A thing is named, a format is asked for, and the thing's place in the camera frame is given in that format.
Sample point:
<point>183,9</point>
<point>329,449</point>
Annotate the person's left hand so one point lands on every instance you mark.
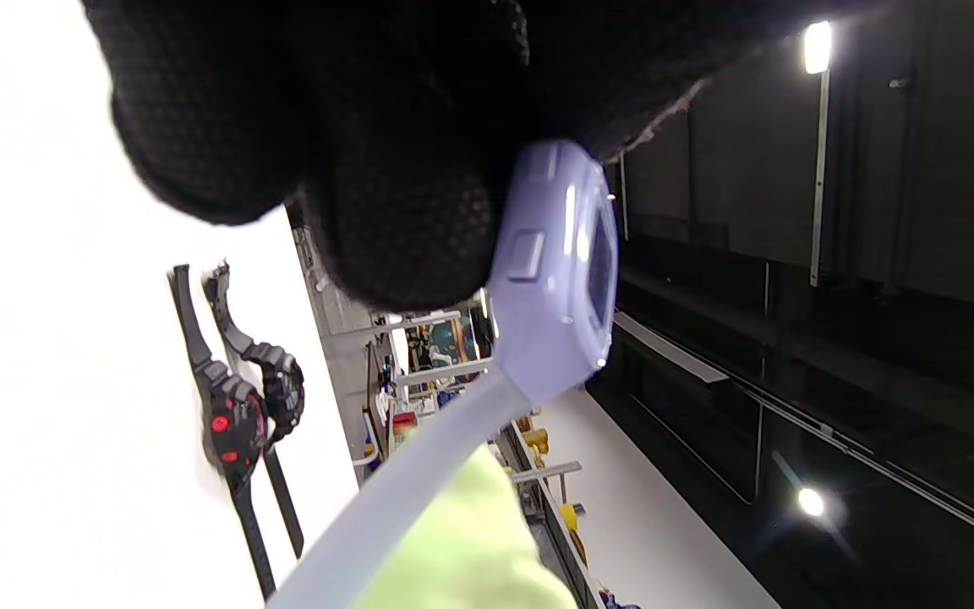
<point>385,127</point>

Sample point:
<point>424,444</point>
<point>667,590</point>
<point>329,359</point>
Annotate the light blue watch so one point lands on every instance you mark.
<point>550,296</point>

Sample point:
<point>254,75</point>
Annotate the black watch with grey face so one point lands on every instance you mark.
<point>282,385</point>

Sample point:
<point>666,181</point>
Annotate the black watch with red face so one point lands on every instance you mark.
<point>232,423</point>

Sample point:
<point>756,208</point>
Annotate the green cleaning cloth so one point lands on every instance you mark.
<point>470,550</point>

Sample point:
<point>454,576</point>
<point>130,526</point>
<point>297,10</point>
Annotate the ceiling light tube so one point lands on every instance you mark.
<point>817,46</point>
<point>811,502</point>

